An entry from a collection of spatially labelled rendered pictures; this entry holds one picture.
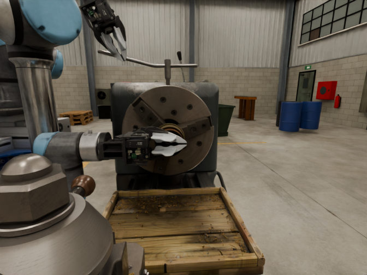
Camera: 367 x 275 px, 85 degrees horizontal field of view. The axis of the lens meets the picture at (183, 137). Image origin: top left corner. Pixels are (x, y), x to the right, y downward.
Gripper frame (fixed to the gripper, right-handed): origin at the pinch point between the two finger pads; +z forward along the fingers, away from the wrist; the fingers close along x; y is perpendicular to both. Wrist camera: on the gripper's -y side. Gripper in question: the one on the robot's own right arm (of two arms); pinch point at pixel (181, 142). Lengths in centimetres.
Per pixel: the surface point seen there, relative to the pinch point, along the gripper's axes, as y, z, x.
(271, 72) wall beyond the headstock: -1029, 528, 110
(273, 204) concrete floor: -140, 108, -108
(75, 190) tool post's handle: 37.4, -10.5, 5.9
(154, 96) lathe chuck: -14.9, -8.1, 11.8
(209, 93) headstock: -31.0, 13.0, 12.6
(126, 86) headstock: -32.0, -20.5, 15.4
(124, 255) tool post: 39.8, -6.3, 1.7
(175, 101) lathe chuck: -15.0, -1.2, 10.2
